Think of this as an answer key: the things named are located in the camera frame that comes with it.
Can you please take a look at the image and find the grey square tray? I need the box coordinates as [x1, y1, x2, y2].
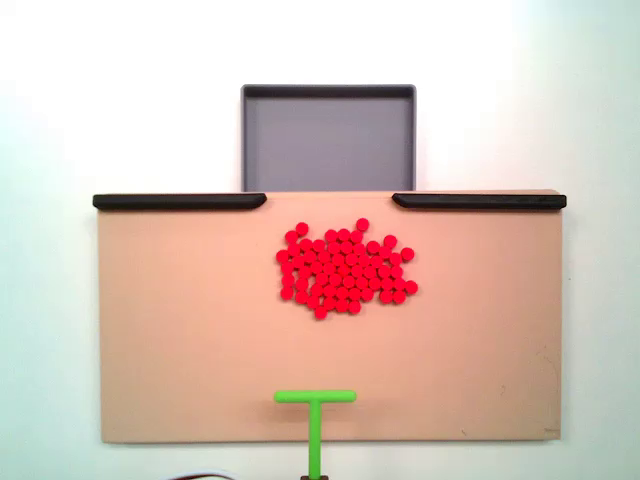
[240, 83, 418, 193]

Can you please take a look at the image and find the white red black servo cable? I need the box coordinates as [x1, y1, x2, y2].
[164, 468, 242, 480]

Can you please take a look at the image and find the black edge rail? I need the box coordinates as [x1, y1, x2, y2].
[92, 193, 268, 211]
[391, 192, 568, 211]

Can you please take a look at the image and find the tan rectangular board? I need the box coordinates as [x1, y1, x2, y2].
[94, 188, 569, 445]

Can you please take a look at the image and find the green T-shaped pusher tool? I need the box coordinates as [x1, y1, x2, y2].
[273, 389, 358, 480]

